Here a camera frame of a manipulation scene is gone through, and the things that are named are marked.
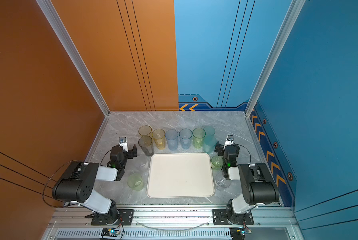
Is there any small green cup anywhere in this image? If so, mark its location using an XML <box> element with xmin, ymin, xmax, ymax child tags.
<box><xmin>127</xmin><ymin>173</ymin><xmax>144</xmax><ymax>191</ymax></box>
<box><xmin>211</xmin><ymin>156</ymin><xmax>223</xmax><ymax>171</ymax></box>

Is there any clear dimpled small cup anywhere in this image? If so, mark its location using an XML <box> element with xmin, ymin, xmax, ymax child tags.
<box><xmin>135</xmin><ymin>160</ymin><xmax>149</xmax><ymax>173</ymax></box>

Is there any clear faceted small cup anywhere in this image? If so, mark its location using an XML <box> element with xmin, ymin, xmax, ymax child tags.
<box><xmin>215</xmin><ymin>174</ymin><xmax>231</xmax><ymax>188</ymax></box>

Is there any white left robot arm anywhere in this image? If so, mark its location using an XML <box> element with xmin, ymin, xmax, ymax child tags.
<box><xmin>52</xmin><ymin>143</ymin><xmax>137</xmax><ymax>226</ymax></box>

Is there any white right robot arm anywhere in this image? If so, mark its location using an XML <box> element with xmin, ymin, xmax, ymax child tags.
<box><xmin>215</xmin><ymin>140</ymin><xmax>280</xmax><ymax>225</ymax></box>

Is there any white rectangular tray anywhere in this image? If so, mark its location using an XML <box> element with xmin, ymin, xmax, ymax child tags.
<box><xmin>147</xmin><ymin>153</ymin><xmax>215</xmax><ymax>199</ymax></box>

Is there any teal tall cup front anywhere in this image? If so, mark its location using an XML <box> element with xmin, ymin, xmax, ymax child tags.
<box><xmin>203</xmin><ymin>136</ymin><xmax>217</xmax><ymax>154</ymax></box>

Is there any teal tall cup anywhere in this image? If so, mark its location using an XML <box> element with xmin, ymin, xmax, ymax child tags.
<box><xmin>203</xmin><ymin>136</ymin><xmax>217</xmax><ymax>154</ymax></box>
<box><xmin>203</xmin><ymin>126</ymin><xmax>216</xmax><ymax>137</ymax></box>

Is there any grey smoky tall cup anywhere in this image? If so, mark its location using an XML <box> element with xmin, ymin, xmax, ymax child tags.
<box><xmin>138</xmin><ymin>136</ymin><xmax>154</xmax><ymax>157</ymax></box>

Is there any teal tall cup back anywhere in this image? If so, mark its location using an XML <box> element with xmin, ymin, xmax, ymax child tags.
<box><xmin>203</xmin><ymin>126</ymin><xmax>216</xmax><ymax>137</ymax></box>

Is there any amber tall cup back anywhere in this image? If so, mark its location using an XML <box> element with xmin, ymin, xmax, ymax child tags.
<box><xmin>138</xmin><ymin>125</ymin><xmax>153</xmax><ymax>138</ymax></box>

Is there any green tall cup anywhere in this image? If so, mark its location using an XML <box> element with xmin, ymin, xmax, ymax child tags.
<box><xmin>193</xmin><ymin>128</ymin><xmax>206</xmax><ymax>149</ymax></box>

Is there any yellow tall cup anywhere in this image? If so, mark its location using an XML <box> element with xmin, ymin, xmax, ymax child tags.
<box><xmin>152</xmin><ymin>129</ymin><xmax>166</xmax><ymax>150</ymax></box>

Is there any blue tall cup right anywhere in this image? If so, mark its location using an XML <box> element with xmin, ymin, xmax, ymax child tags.
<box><xmin>179</xmin><ymin>129</ymin><xmax>193</xmax><ymax>149</ymax></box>

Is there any blue tall cup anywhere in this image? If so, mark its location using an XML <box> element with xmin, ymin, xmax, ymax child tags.
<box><xmin>179</xmin><ymin>129</ymin><xmax>193</xmax><ymax>149</ymax></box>
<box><xmin>166</xmin><ymin>129</ymin><xmax>179</xmax><ymax>151</ymax></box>

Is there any blue tall cup left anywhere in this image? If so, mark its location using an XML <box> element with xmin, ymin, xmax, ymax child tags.
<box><xmin>166</xmin><ymin>129</ymin><xmax>179</xmax><ymax>151</ymax></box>

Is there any left green circuit board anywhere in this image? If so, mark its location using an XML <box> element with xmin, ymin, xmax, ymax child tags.
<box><xmin>101</xmin><ymin>228</ymin><xmax>121</xmax><ymax>240</ymax></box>

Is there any green circuit board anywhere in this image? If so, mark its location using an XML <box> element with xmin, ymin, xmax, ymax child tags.
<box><xmin>230</xmin><ymin>228</ymin><xmax>252</xmax><ymax>240</ymax></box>
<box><xmin>101</xmin><ymin>228</ymin><xmax>121</xmax><ymax>240</ymax></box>

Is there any right green circuit board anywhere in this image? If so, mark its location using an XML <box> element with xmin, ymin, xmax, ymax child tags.
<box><xmin>230</xmin><ymin>228</ymin><xmax>252</xmax><ymax>240</ymax></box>

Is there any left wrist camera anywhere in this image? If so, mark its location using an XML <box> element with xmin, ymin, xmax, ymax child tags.
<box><xmin>119</xmin><ymin>137</ymin><xmax>128</xmax><ymax>152</ymax></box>

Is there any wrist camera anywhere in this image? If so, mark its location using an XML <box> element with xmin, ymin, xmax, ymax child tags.
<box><xmin>119</xmin><ymin>137</ymin><xmax>128</xmax><ymax>152</ymax></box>
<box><xmin>224</xmin><ymin>135</ymin><xmax>234</xmax><ymax>148</ymax></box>

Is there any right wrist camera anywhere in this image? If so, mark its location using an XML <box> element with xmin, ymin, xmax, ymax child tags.
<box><xmin>224</xmin><ymin>135</ymin><xmax>234</xmax><ymax>148</ymax></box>

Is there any clear tube on rail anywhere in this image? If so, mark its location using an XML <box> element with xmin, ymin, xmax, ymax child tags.
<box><xmin>131</xmin><ymin>219</ymin><xmax>212</xmax><ymax>232</ymax></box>

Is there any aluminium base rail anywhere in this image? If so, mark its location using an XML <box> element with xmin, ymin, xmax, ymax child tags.
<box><xmin>42</xmin><ymin>204</ymin><xmax>304</xmax><ymax>240</ymax></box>

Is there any left aluminium corner post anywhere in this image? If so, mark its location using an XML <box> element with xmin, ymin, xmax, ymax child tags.
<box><xmin>36</xmin><ymin>0</ymin><xmax>110</xmax><ymax>117</ymax></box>

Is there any aluminium corner post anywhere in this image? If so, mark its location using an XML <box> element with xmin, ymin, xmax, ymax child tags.
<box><xmin>36</xmin><ymin>0</ymin><xmax>110</xmax><ymax>117</ymax></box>
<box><xmin>245</xmin><ymin>0</ymin><xmax>306</xmax><ymax>117</ymax></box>

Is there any right aluminium corner post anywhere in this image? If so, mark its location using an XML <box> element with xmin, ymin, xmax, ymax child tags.
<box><xmin>245</xmin><ymin>0</ymin><xmax>306</xmax><ymax>117</ymax></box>

